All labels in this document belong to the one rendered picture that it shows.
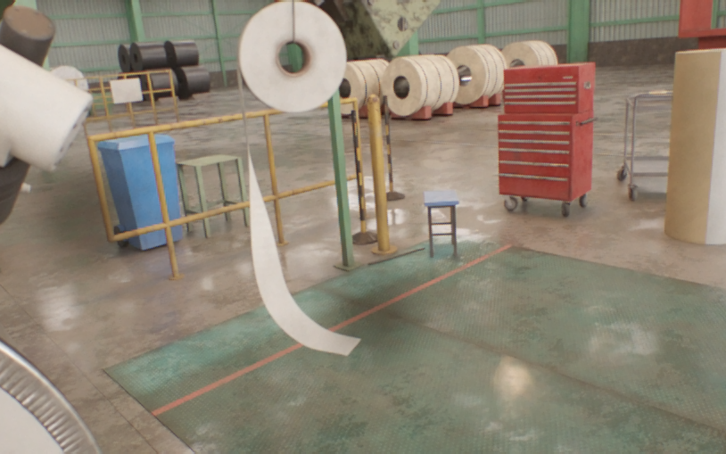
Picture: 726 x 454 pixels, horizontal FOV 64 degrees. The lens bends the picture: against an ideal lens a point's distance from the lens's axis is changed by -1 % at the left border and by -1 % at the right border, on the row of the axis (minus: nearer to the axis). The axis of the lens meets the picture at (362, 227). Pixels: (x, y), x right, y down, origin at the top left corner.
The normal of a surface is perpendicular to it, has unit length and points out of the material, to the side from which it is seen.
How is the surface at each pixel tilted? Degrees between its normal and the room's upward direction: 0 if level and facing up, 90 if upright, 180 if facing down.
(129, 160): 93
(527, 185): 90
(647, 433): 0
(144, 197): 93
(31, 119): 87
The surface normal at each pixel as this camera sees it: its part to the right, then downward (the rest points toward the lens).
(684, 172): -0.90, 0.19
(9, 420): 0.67, 0.15
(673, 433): -0.08, -0.96
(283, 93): 0.29, 0.25
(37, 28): 0.59, -0.56
